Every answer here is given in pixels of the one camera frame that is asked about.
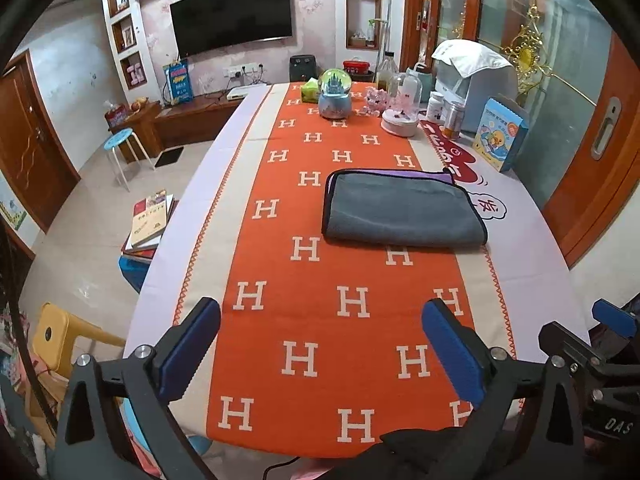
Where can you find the purple and grey towel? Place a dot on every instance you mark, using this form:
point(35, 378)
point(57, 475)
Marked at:
point(410, 208)

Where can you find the black space heater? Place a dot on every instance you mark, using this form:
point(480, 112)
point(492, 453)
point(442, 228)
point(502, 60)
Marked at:
point(302, 67)

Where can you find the white router box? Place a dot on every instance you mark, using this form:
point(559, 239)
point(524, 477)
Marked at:
point(239, 93)

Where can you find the small white pill bottle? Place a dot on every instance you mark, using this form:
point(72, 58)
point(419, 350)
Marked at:
point(435, 107)

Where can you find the black wall television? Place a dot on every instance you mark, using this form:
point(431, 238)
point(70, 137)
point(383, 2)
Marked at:
point(203, 25)

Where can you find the orange H-pattern blanket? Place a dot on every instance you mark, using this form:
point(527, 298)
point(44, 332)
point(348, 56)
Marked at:
point(321, 348)

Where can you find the brown wooden door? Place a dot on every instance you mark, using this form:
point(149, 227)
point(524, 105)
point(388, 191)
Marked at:
point(33, 159)

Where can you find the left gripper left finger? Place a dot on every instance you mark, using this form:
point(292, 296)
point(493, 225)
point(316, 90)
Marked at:
point(92, 440)

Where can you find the wooden sliding door frame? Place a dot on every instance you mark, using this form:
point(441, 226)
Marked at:
point(605, 168)

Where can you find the wooden tv cabinet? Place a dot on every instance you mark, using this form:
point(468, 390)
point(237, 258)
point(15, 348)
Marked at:
point(199, 120)

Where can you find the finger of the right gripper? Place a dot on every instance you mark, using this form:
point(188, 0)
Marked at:
point(556, 341)
point(622, 322)

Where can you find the red snack box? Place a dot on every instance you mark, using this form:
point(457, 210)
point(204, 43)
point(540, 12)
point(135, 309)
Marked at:
point(116, 113)

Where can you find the stack of books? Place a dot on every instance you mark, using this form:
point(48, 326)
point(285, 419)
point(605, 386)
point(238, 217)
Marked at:
point(149, 222)

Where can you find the white wall shelf unit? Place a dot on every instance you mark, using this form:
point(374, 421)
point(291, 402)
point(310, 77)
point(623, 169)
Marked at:
point(131, 54)

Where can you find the blue duck picture book box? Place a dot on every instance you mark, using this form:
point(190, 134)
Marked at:
point(501, 132)

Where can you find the green tissue box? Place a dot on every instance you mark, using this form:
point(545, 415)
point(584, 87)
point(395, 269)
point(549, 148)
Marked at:
point(310, 91)

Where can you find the silver orange can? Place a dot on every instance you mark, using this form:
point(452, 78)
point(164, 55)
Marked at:
point(453, 121)

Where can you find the white covered appliance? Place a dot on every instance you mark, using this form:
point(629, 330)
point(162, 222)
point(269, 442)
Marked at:
point(469, 73)

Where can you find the yellow plastic chair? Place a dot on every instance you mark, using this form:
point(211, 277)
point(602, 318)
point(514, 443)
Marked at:
point(53, 346)

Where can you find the blue castle snow globe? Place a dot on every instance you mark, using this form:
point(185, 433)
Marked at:
point(335, 99)

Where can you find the pink bear figurine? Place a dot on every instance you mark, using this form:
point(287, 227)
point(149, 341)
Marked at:
point(376, 102)

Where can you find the clear glass bottle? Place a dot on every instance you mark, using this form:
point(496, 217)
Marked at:
point(386, 71)

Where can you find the gold door ornament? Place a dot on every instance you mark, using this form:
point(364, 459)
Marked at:
point(527, 53)

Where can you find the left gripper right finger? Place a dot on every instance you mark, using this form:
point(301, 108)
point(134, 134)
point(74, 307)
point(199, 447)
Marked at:
point(525, 422)

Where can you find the pink glass dome music box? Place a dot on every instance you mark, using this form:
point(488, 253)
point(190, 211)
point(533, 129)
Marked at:
point(401, 116)

